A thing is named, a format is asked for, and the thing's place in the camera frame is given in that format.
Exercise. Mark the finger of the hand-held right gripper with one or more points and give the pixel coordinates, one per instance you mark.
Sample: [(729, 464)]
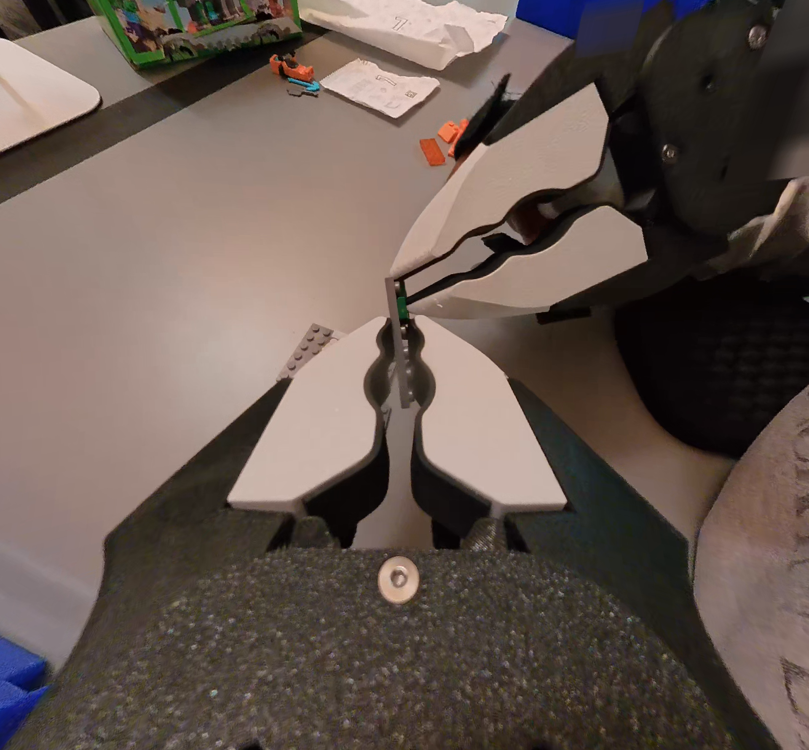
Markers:
[(518, 162), (569, 257)]

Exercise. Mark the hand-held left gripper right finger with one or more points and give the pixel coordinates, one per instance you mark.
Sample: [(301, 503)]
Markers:
[(486, 440)]

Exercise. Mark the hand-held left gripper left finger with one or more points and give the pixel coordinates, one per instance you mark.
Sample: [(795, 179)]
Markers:
[(316, 434)]

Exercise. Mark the grey lego baseplate build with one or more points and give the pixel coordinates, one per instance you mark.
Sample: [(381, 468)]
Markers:
[(309, 346)]

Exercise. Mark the large dark grey lego plate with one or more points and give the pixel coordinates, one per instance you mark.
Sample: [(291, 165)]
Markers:
[(401, 364)]

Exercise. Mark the small green lego tile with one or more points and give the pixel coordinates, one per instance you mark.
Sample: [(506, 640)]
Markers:
[(402, 303)]

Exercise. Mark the person's right forearm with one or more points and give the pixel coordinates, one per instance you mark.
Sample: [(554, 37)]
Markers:
[(777, 226)]

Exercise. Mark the orange lego plate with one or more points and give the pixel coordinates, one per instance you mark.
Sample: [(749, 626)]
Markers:
[(458, 131)]

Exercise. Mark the small orange lego slope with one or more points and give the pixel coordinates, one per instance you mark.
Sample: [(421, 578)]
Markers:
[(447, 131)]

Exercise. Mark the orange and teal lego assembly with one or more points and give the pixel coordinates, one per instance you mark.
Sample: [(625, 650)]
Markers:
[(294, 71)]

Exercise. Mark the colourful lego box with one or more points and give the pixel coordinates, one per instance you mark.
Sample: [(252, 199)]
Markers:
[(189, 4)]

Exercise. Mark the person's right hand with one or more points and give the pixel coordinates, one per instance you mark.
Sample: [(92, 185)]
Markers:
[(529, 222)]

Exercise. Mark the white instruction sheet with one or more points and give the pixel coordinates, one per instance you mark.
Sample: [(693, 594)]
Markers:
[(379, 87)]

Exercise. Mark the white crumpled paper bag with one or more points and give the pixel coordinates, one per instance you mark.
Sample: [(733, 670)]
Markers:
[(392, 11)]

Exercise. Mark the white stand base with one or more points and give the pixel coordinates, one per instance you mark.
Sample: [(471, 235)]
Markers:
[(38, 99)]

